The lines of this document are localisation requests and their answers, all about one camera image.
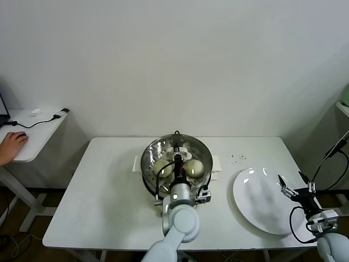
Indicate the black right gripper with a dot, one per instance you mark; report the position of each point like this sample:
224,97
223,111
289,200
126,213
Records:
306,197

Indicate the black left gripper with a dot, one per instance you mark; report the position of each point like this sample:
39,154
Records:
180,169

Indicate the white steamed baozi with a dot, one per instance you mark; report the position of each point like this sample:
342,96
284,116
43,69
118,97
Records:
167,173
196,166

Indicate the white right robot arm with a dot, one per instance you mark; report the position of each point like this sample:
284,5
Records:
331,249

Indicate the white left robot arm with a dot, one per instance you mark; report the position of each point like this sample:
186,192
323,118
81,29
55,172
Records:
182,221

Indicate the perforated steel steamer basket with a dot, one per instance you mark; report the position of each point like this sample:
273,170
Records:
150,187

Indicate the person's bare hand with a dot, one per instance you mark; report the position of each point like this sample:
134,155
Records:
11,147

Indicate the white oval plate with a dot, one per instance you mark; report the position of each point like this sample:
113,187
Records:
253,202

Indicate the scattered black crumbs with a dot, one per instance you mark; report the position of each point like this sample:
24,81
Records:
241,156

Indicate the pale green object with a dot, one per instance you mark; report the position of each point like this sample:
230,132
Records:
346,96

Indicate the white side table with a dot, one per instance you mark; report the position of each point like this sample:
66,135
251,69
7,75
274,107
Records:
41,136

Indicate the crumpled white tissue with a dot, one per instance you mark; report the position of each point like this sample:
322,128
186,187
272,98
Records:
36,112

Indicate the black laptop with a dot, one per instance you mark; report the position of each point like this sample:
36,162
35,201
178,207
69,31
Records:
2,120

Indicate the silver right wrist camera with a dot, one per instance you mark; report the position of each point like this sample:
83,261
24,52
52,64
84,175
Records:
330,215

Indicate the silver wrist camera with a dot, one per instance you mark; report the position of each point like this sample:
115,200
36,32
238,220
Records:
204,195
330,215

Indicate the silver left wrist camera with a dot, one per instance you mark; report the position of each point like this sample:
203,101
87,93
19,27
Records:
204,195

